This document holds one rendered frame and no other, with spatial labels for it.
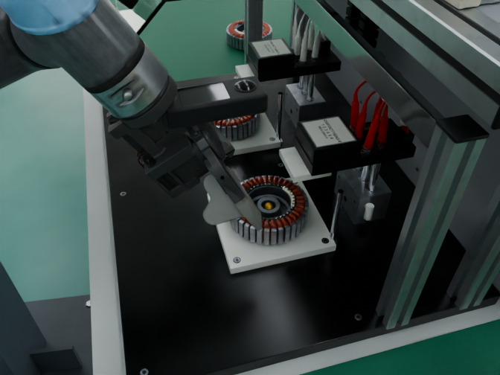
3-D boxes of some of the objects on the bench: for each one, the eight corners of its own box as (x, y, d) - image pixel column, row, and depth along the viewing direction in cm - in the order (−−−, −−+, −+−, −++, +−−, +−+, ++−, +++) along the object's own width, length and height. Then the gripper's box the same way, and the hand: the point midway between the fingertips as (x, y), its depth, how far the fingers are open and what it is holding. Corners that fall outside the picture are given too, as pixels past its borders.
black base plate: (131, 403, 52) (127, 394, 50) (103, 100, 97) (100, 91, 96) (495, 304, 61) (501, 295, 60) (315, 70, 107) (316, 61, 105)
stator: (240, 254, 63) (240, 236, 60) (222, 199, 71) (220, 180, 68) (318, 237, 65) (321, 219, 63) (292, 185, 73) (293, 167, 71)
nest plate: (231, 274, 62) (230, 268, 61) (207, 199, 73) (207, 193, 72) (335, 251, 65) (336, 245, 64) (298, 181, 76) (299, 175, 75)
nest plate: (196, 161, 79) (196, 156, 78) (181, 114, 90) (181, 108, 89) (280, 147, 82) (280, 141, 81) (257, 102, 93) (257, 97, 92)
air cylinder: (297, 131, 86) (299, 105, 82) (283, 109, 91) (285, 83, 87) (323, 126, 87) (326, 100, 83) (308, 105, 92) (311, 79, 88)
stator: (248, 27, 122) (248, 13, 120) (280, 41, 117) (281, 26, 114) (217, 42, 116) (216, 27, 114) (250, 56, 111) (250, 42, 108)
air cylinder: (353, 225, 69) (359, 198, 65) (332, 191, 74) (337, 164, 70) (385, 218, 70) (392, 191, 66) (362, 185, 75) (368, 158, 71)
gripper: (101, 77, 58) (193, 169, 71) (110, 180, 44) (222, 270, 57) (157, 36, 56) (239, 138, 70) (185, 129, 42) (281, 234, 56)
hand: (249, 187), depth 63 cm, fingers open, 14 cm apart
